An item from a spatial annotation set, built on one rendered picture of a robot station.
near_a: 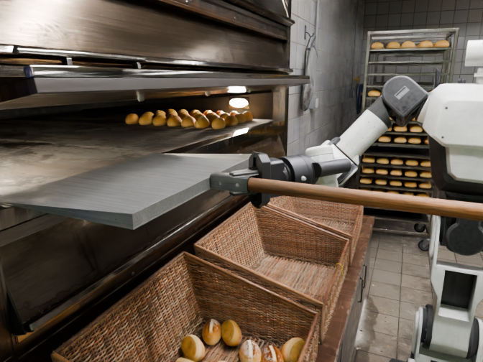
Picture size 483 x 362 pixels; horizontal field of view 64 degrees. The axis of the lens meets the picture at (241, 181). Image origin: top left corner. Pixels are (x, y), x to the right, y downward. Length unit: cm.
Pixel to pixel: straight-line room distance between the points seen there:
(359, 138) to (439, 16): 464
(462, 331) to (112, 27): 131
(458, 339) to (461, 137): 63
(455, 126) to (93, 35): 93
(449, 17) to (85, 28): 517
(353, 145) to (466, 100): 32
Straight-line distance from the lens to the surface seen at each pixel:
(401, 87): 124
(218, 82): 118
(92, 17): 101
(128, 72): 85
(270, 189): 80
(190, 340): 127
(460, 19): 579
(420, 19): 578
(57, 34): 91
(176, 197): 74
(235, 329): 130
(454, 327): 141
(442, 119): 117
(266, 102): 237
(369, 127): 123
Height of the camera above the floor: 141
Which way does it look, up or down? 15 degrees down
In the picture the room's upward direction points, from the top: straight up
